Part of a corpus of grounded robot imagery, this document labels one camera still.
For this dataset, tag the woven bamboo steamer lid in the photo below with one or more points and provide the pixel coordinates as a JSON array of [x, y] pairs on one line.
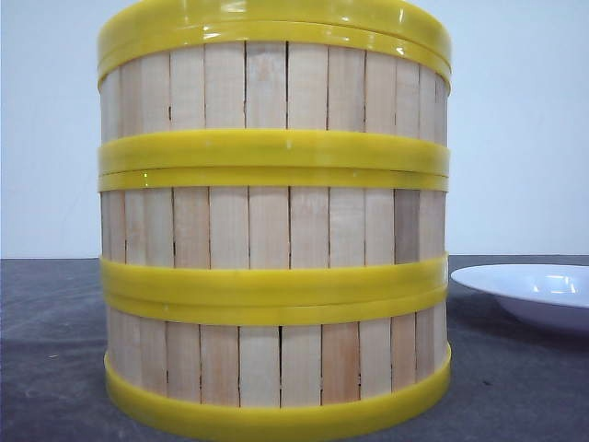
[[150, 26]]

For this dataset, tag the front bamboo steamer basket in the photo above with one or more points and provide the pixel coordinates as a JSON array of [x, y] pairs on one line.
[[290, 383]]

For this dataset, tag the white plate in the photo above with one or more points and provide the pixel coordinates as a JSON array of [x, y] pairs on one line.
[[549, 296]]

